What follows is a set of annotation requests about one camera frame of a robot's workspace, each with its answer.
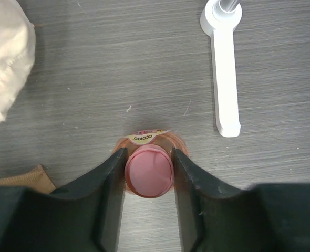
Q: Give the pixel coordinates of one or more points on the white clothes rack frame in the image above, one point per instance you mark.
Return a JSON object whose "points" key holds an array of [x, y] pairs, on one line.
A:
{"points": [[219, 20]]}

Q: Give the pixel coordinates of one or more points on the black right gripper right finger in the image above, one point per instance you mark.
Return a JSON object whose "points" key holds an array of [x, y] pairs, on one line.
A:
{"points": [[216, 216]]}

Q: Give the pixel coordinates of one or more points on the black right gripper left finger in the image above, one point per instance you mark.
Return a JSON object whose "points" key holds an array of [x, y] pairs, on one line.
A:
{"points": [[83, 215]]}

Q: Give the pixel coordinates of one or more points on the pink bottle pink cap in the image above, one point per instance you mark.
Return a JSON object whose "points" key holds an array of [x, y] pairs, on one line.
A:
{"points": [[149, 170]]}

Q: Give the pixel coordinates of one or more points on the beige jacket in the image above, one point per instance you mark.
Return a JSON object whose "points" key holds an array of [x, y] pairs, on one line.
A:
{"points": [[17, 53]]}

